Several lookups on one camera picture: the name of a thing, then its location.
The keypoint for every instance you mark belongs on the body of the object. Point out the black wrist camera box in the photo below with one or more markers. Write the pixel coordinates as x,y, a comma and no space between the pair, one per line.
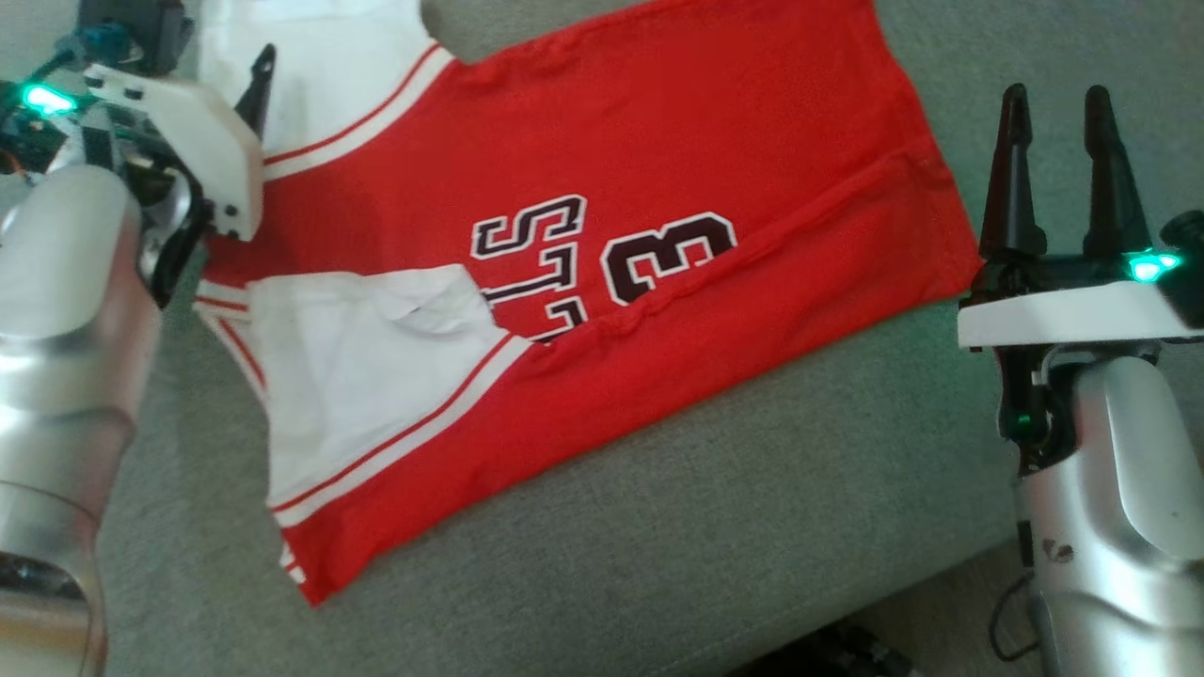
1187,282
150,28

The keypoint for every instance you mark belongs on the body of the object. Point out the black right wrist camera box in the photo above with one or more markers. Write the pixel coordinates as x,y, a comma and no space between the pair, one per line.
1187,282

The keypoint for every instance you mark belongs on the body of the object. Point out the grey upholstered sofa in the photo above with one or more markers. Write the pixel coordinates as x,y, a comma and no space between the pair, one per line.
658,527

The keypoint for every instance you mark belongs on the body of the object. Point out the red basketball jersey number 23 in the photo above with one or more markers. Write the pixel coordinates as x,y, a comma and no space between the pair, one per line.
705,141

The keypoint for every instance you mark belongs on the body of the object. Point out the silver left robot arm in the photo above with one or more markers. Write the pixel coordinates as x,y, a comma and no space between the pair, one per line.
66,329

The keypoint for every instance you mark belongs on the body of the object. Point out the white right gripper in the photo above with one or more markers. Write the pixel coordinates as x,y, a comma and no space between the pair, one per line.
1063,315

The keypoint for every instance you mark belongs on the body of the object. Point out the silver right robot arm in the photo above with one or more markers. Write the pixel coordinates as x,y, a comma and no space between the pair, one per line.
1119,489

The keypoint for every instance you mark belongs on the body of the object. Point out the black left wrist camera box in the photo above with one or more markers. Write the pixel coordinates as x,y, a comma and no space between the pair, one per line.
150,28

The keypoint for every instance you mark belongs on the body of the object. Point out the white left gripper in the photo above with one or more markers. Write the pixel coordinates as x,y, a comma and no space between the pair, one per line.
207,141

